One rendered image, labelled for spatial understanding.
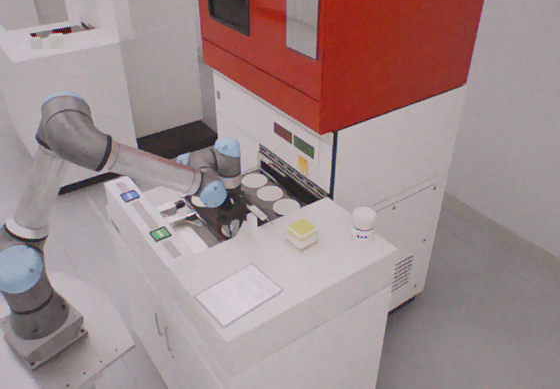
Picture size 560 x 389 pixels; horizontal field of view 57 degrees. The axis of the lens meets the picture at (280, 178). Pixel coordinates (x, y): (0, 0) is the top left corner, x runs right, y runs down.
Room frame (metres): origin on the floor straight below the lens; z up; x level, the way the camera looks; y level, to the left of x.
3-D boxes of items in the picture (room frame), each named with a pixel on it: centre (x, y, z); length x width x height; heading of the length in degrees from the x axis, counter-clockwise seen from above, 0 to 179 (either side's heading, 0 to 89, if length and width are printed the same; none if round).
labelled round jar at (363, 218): (1.28, -0.26, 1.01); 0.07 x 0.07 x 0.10
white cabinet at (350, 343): (1.42, 0.17, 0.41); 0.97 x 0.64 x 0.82; 35
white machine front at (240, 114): (1.84, 0.06, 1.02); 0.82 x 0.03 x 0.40; 35
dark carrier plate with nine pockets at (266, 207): (1.55, 0.13, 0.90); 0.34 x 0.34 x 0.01; 35
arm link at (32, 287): (1.00, 0.69, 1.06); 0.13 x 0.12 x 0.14; 23
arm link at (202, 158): (1.30, 0.25, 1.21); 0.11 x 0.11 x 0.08; 23
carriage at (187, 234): (1.38, 0.33, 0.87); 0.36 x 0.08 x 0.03; 35
